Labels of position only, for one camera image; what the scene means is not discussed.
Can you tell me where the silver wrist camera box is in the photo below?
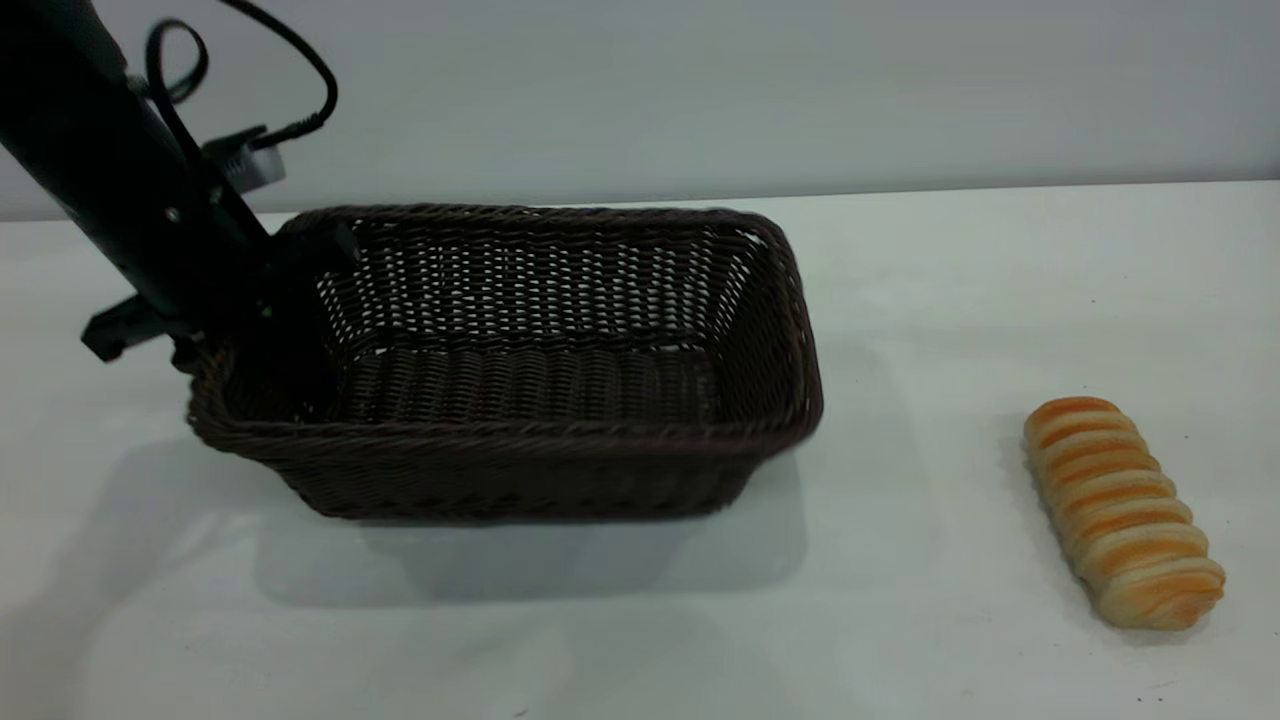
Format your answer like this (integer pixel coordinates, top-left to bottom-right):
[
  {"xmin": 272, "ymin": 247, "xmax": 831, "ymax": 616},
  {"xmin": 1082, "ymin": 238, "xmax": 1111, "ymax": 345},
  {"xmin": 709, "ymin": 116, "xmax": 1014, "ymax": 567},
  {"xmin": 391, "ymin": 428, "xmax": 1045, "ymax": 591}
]
[{"xmin": 203, "ymin": 125, "xmax": 288, "ymax": 192}]

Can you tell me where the striped orange bread roll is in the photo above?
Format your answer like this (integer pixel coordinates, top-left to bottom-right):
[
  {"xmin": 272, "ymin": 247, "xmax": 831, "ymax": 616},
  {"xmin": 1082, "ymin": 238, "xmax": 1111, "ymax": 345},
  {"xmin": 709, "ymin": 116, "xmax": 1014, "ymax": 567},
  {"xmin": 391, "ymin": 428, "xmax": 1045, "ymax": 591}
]
[{"xmin": 1022, "ymin": 396, "xmax": 1227, "ymax": 632}]

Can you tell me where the black camera cable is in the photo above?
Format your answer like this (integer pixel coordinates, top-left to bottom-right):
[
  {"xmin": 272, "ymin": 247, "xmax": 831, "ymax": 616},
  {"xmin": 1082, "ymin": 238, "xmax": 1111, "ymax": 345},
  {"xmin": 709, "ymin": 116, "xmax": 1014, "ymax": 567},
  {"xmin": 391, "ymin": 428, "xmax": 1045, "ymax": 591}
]
[{"xmin": 144, "ymin": 0, "xmax": 339, "ymax": 151}]

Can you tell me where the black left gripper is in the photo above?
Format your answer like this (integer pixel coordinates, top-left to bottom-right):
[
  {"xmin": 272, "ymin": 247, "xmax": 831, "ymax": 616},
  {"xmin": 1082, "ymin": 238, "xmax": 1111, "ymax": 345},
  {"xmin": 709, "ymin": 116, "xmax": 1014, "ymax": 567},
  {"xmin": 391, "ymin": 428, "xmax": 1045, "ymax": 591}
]
[{"xmin": 80, "ymin": 190, "xmax": 361, "ymax": 421}]

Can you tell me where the dark brown woven wicker basket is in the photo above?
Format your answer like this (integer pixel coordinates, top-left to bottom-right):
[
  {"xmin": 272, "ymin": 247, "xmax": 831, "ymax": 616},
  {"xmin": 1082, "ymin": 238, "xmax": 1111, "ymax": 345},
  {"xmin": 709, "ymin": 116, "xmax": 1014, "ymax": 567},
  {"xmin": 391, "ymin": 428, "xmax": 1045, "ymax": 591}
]
[{"xmin": 187, "ymin": 203, "xmax": 825, "ymax": 523}]

